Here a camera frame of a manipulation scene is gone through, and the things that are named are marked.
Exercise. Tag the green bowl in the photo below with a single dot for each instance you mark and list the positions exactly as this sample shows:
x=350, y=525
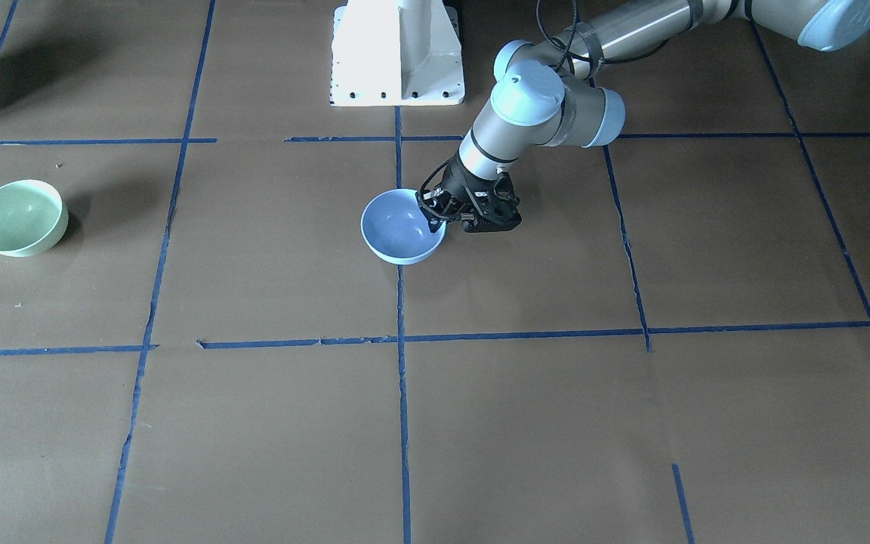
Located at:
x=33, y=218

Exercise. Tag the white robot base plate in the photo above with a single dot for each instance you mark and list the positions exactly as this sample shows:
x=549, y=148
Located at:
x=396, y=54

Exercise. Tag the brown paper table cover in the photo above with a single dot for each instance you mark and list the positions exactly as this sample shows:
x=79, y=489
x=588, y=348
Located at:
x=674, y=346

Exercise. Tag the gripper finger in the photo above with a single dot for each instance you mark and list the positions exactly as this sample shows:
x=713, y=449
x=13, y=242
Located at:
x=429, y=203
x=437, y=220

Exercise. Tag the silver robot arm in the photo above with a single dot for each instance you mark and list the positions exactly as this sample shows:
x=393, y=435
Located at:
x=542, y=94

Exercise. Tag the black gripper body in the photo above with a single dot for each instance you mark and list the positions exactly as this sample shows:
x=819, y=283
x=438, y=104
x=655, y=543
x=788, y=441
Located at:
x=455, y=184

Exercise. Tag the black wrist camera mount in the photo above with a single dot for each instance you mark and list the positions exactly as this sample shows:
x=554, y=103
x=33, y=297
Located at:
x=493, y=205

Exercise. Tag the blue bowl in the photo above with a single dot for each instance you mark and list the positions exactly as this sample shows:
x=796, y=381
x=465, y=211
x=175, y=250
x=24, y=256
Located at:
x=395, y=229

